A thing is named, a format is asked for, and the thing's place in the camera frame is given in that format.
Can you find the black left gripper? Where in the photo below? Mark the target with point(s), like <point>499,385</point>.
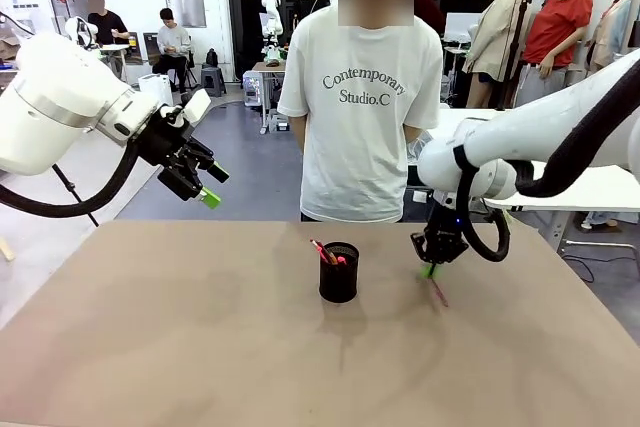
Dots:
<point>165,142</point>

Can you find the person's right forearm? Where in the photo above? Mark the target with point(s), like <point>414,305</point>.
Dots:
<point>298,132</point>

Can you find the black stand rod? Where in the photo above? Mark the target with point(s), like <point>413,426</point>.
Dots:
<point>75,194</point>

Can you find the mannequin in beige jacket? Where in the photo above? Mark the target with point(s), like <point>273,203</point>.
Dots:
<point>492,32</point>

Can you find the dark red pencil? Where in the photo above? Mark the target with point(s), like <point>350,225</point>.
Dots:
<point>440,294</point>

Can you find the black backpack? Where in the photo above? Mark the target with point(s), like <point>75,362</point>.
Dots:
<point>212,58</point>

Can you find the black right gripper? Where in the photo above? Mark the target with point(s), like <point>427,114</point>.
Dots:
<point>445,227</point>

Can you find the wooden block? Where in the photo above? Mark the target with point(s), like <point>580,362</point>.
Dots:
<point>6,248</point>

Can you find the yellow pencil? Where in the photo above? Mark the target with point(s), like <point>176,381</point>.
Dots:
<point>327,256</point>

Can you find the grey patterned cloth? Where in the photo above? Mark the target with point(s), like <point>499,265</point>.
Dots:
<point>417,147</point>

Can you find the black tripod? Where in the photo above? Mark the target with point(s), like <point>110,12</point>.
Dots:
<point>515,47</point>

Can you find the person's left forearm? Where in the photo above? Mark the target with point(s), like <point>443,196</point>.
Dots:
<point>410,132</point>

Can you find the person in grey sweatshirt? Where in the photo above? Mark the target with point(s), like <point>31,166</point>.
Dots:
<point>172,39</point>

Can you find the black mesh pen holder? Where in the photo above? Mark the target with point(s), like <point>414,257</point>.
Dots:
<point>339,282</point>

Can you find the person in white t-shirt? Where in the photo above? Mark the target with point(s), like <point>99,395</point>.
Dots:
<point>350,147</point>

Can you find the grey step stool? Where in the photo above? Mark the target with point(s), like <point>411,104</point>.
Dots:
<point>213,81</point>

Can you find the wooden background work table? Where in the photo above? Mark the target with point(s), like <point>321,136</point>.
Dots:
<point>265,67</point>

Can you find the mannequin in dark red top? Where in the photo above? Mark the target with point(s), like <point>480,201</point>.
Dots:
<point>429,12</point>

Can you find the person in black t-shirt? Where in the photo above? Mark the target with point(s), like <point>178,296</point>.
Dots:
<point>107,24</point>

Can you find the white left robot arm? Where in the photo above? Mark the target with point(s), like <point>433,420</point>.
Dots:
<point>60,97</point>

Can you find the white table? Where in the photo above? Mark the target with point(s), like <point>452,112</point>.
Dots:
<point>575,192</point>

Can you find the white monitor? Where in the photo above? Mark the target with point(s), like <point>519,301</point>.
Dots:
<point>457,27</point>

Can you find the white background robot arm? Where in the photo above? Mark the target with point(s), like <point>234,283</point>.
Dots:
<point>271,12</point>

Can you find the computer tower with lights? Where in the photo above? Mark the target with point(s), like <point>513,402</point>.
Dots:
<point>252,89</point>

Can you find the white air purifier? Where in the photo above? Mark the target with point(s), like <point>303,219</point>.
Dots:
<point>152,83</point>

